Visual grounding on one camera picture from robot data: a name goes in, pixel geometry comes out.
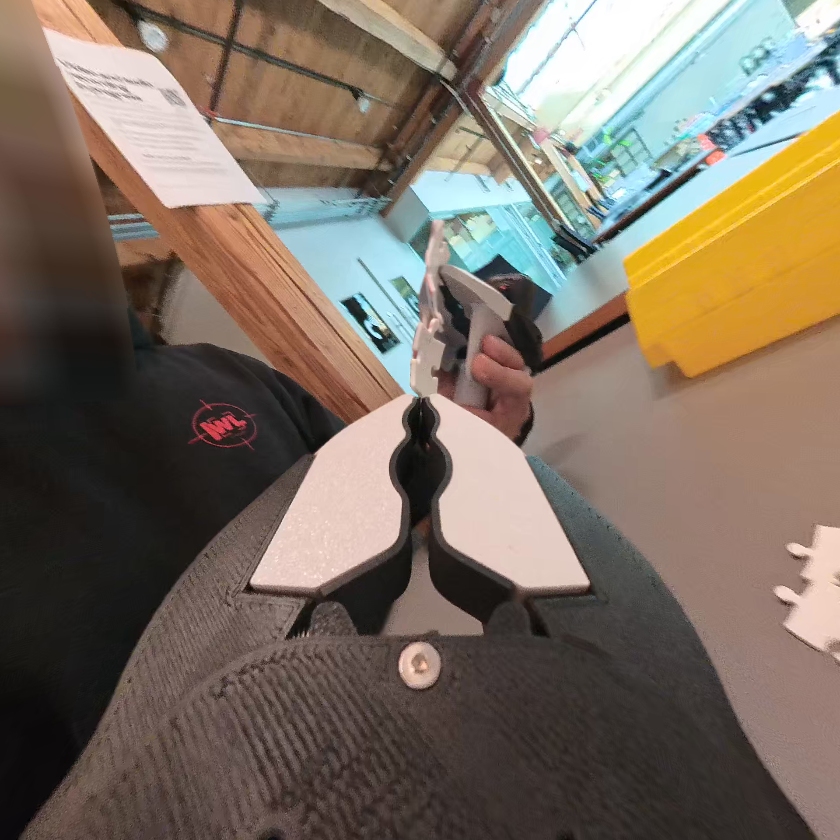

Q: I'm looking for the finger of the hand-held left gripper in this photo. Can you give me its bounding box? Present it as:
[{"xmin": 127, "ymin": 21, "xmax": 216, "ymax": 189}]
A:
[{"xmin": 438, "ymin": 264, "xmax": 516, "ymax": 409}]

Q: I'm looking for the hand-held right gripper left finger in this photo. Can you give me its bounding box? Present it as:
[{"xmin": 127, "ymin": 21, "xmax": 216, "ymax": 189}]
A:
[{"xmin": 249, "ymin": 395, "xmax": 417, "ymax": 634}]

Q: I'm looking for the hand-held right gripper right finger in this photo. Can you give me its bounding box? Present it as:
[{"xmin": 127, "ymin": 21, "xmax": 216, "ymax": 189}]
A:
[{"xmin": 423, "ymin": 395, "xmax": 592, "ymax": 621}]

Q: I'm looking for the pile of white puzzle pieces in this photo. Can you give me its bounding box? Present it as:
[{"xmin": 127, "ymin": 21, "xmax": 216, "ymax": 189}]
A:
[{"xmin": 773, "ymin": 525, "xmax": 840, "ymax": 662}]

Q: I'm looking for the person's left hand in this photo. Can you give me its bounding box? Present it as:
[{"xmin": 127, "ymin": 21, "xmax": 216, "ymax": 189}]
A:
[{"xmin": 436, "ymin": 335, "xmax": 534, "ymax": 442}]

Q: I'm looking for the white double door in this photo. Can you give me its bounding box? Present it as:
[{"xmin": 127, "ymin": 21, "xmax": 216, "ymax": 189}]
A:
[{"xmin": 338, "ymin": 259, "xmax": 427, "ymax": 355}]

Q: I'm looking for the person's black hoodie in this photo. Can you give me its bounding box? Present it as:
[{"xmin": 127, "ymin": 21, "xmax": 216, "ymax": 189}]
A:
[{"xmin": 0, "ymin": 308, "xmax": 345, "ymax": 834}]

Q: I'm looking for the yellow plastic bin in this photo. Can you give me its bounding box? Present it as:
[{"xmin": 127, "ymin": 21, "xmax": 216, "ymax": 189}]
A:
[{"xmin": 623, "ymin": 112, "xmax": 840, "ymax": 378}]

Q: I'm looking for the office desks and chairs row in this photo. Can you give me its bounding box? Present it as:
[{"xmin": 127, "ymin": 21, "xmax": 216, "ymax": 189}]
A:
[{"xmin": 551, "ymin": 33, "xmax": 840, "ymax": 263}]

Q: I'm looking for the white paper notice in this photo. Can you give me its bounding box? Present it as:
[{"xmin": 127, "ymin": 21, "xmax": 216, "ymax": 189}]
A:
[{"xmin": 42, "ymin": 28, "xmax": 266, "ymax": 210}]

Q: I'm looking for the wooden post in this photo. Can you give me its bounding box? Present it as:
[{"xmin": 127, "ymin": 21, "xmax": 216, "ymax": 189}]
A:
[{"xmin": 33, "ymin": 0, "xmax": 404, "ymax": 424}]

